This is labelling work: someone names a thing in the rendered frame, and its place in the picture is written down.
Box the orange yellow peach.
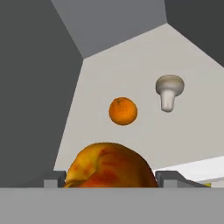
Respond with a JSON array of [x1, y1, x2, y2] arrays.
[[63, 142, 159, 189]]

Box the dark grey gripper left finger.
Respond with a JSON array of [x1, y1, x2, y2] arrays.
[[29, 170, 68, 189]]

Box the orange tangerine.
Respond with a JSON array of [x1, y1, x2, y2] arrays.
[[108, 96, 138, 127]]

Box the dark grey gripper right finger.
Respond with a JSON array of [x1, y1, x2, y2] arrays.
[[154, 170, 212, 189]]

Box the white mushroom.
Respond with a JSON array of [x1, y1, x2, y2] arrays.
[[155, 74, 186, 113]]

